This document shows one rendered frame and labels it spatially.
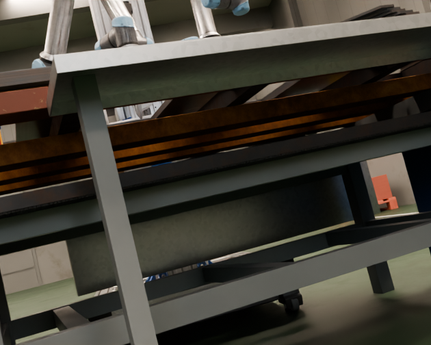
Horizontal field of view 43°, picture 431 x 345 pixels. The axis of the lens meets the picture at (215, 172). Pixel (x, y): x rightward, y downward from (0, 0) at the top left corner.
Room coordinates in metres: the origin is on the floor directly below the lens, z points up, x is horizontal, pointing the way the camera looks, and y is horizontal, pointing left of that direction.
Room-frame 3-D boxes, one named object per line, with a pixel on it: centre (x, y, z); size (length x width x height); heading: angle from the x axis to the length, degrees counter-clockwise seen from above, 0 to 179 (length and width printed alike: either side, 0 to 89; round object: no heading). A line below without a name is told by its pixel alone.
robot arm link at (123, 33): (1.85, 0.19, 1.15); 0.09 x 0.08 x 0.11; 45
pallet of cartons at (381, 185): (8.38, -1.87, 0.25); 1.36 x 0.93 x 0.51; 11
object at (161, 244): (2.13, -0.04, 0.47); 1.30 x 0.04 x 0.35; 111
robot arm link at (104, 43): (1.93, 0.25, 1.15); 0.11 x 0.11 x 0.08; 45
